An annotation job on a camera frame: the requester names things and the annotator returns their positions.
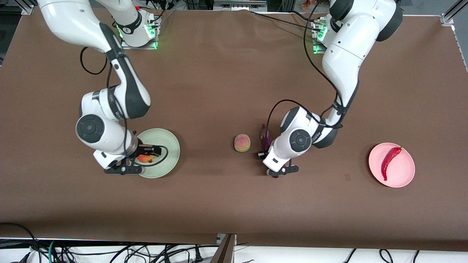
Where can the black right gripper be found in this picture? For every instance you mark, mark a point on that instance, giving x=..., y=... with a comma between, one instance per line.
x=143, y=149

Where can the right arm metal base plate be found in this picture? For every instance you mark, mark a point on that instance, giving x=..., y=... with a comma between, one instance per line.
x=146, y=46

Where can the pink plate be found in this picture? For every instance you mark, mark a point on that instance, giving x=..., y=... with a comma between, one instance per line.
x=402, y=171

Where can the pale green plate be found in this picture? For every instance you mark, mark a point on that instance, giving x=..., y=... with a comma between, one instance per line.
x=166, y=138

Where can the purple eggplant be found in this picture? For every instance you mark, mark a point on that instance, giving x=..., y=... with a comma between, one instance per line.
x=265, y=138

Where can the pink yellow peach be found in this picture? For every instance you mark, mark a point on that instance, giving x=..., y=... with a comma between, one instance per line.
x=242, y=143

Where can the aluminium profile post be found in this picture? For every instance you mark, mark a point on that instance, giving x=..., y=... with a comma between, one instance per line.
x=226, y=252

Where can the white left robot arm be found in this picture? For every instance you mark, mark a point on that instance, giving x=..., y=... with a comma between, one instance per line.
x=343, y=54

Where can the aluminium frame corner profile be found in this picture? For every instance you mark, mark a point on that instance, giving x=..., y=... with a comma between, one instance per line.
x=28, y=10
x=448, y=18

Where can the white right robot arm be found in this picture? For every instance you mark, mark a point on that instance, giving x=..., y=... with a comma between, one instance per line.
x=91, y=128

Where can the red chili pepper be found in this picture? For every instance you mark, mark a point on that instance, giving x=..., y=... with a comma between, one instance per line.
x=388, y=160

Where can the orange background clutter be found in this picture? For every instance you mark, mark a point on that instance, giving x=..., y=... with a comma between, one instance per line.
x=309, y=4

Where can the red pomegranate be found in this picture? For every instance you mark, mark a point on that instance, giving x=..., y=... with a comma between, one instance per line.
x=145, y=159

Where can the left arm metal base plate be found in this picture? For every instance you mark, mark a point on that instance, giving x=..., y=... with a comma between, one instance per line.
x=317, y=51

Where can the silver metal rail unit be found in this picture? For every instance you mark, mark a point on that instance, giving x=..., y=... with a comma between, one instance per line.
x=239, y=5

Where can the large table cover sheet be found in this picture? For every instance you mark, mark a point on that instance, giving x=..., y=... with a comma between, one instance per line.
x=219, y=73

